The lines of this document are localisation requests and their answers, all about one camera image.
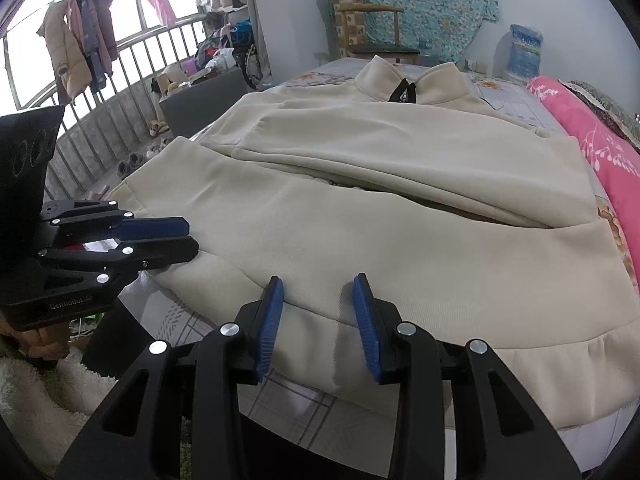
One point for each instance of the wooden chair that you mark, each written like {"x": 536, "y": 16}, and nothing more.
{"x": 385, "y": 50}

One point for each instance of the grey cabinet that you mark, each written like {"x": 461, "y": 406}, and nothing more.
{"x": 200, "y": 105}

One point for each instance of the pile of clothes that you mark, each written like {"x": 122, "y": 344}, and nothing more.
{"x": 225, "y": 45}

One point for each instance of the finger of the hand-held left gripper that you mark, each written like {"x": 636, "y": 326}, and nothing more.
{"x": 165, "y": 252}
{"x": 155, "y": 227}

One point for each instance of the teal floral wall cloth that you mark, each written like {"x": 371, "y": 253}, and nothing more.
{"x": 430, "y": 5}

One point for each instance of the white fleece garment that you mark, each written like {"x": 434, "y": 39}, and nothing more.
{"x": 35, "y": 410}

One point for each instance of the metal balcony railing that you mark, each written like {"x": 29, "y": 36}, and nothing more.
{"x": 100, "y": 125}

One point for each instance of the person's left hand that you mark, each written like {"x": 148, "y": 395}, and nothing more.
{"x": 47, "y": 345}

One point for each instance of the pink floral blanket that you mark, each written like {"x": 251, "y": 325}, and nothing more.
{"x": 590, "y": 130}

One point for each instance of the wall socket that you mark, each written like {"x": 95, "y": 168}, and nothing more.
{"x": 477, "y": 66}

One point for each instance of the grey floral pillow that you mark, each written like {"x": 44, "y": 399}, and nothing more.
{"x": 610, "y": 110}

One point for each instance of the beige hanging jacket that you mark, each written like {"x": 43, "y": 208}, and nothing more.
{"x": 65, "y": 55}

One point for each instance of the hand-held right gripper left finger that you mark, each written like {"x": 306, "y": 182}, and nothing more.
{"x": 267, "y": 330}

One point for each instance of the row of shoes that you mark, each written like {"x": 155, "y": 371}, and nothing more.
{"x": 132, "y": 165}

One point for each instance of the cream sweatshirt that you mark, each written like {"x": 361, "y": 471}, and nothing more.
{"x": 400, "y": 185}

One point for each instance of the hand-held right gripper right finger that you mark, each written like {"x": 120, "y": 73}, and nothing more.
{"x": 367, "y": 330}

